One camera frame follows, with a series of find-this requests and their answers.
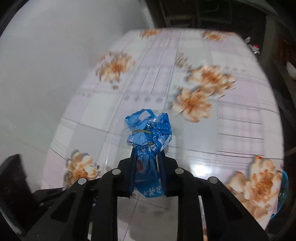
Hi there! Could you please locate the blue plastic bag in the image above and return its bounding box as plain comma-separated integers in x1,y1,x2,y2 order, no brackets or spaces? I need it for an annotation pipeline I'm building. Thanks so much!
125,109,173,198

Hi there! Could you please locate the blue plastic basket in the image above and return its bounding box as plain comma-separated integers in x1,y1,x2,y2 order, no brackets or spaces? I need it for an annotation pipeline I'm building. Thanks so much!
270,171,289,219

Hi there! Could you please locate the white bowl stack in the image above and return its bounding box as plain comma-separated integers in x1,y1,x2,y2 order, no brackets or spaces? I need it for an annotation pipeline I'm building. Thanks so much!
286,61,296,80

